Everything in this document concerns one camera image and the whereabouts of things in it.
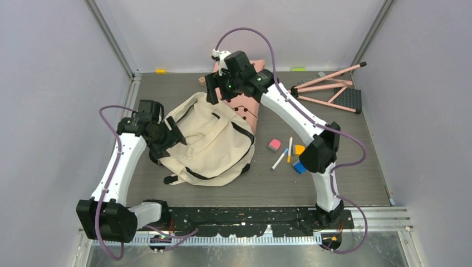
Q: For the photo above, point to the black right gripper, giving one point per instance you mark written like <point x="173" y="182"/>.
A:
<point x="210" y="80"/>

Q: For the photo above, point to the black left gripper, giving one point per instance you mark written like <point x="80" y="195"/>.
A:
<point x="160" y="151"/>

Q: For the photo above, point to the beige canvas backpack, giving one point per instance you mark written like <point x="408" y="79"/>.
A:
<point x="219" y="145"/>

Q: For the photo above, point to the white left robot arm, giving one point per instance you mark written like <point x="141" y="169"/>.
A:
<point x="105" y="215"/>

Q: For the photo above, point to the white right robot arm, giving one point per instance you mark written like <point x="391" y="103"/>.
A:
<point x="320" y="139"/>

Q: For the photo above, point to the pink perforated music stand tray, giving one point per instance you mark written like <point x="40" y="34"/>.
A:
<point x="246" y="107"/>

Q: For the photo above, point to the pink eraser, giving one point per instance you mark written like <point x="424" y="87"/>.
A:
<point x="274" y="145"/>

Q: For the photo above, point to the white blue marker pen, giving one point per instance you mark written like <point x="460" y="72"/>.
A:
<point x="279" y="159"/>

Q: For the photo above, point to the green block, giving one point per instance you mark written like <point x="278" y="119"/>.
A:
<point x="298" y="69"/>

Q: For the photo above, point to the orange yellow eraser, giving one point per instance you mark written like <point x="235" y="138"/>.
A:
<point x="297" y="150"/>

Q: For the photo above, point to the grey lego strip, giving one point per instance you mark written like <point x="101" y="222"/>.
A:
<point x="317" y="76"/>

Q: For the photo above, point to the blue eraser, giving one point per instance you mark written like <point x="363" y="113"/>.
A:
<point x="298" y="167"/>

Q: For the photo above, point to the pink folding tripod stand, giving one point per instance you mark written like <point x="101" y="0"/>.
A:
<point x="330" y="82"/>

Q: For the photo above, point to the dark grey lego baseplate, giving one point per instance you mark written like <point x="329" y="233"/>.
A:
<point x="350" y="98"/>

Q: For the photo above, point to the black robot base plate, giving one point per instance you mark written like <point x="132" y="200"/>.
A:
<point x="245" y="222"/>

